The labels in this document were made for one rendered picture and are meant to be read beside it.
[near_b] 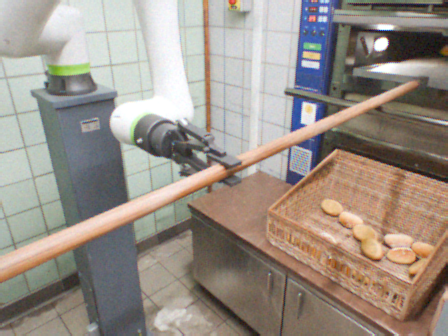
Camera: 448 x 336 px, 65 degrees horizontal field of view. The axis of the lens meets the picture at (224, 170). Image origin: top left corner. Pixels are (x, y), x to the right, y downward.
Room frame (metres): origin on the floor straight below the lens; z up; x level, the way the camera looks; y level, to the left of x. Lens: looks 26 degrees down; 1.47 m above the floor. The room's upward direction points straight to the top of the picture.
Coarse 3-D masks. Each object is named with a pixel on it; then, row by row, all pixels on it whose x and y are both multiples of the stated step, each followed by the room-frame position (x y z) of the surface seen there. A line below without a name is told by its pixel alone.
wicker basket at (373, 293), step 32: (352, 160) 1.40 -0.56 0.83; (288, 192) 1.23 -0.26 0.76; (320, 192) 1.40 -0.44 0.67; (352, 192) 1.35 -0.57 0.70; (416, 192) 1.19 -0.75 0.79; (288, 224) 1.08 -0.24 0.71; (320, 224) 1.26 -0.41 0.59; (384, 224) 1.21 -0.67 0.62; (416, 224) 1.14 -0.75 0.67; (320, 256) 0.98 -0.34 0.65; (352, 256) 0.89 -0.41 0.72; (384, 256) 1.05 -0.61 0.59; (352, 288) 0.88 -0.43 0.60; (416, 288) 0.79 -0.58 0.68
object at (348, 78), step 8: (352, 72) 1.54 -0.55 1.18; (344, 80) 1.52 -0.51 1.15; (352, 80) 1.49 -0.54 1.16; (360, 80) 1.46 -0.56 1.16; (368, 80) 1.44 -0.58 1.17; (376, 80) 1.41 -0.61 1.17; (384, 80) 1.39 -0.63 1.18; (376, 88) 1.41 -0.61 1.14; (384, 88) 1.39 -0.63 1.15; (392, 88) 1.36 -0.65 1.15; (424, 88) 1.28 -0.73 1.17; (432, 88) 1.26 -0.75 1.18; (424, 96) 1.28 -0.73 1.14; (432, 96) 1.26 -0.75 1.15; (440, 96) 1.24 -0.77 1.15
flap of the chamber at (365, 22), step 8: (336, 16) 1.41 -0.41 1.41; (344, 16) 1.39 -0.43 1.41; (352, 16) 1.36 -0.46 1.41; (360, 16) 1.34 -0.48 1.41; (368, 16) 1.32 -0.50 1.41; (376, 16) 1.30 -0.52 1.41; (344, 24) 1.44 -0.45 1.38; (352, 24) 1.41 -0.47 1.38; (360, 24) 1.35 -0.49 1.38; (368, 24) 1.33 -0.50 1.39; (376, 24) 1.30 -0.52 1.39; (384, 24) 1.27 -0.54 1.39; (392, 24) 1.25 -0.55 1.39; (400, 24) 1.23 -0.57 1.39; (408, 24) 1.21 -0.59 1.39; (416, 24) 1.20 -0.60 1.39; (424, 24) 1.18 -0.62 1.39; (432, 24) 1.16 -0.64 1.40; (440, 24) 1.15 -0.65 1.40; (432, 32) 1.33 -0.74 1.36; (440, 32) 1.29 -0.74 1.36
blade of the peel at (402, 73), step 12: (360, 72) 1.47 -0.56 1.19; (372, 72) 1.43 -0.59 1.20; (384, 72) 1.40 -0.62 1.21; (396, 72) 1.51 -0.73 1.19; (408, 72) 1.51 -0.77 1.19; (420, 72) 1.50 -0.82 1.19; (432, 72) 1.50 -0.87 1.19; (444, 72) 1.50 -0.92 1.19; (432, 84) 1.27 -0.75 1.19; (444, 84) 1.24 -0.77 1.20
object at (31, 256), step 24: (384, 96) 1.05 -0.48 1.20; (336, 120) 0.85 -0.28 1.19; (264, 144) 0.68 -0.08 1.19; (288, 144) 0.71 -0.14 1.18; (216, 168) 0.58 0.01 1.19; (240, 168) 0.61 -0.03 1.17; (168, 192) 0.50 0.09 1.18; (192, 192) 0.53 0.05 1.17; (96, 216) 0.43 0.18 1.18; (120, 216) 0.43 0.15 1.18; (48, 240) 0.37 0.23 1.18; (72, 240) 0.38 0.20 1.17; (0, 264) 0.33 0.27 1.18; (24, 264) 0.34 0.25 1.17
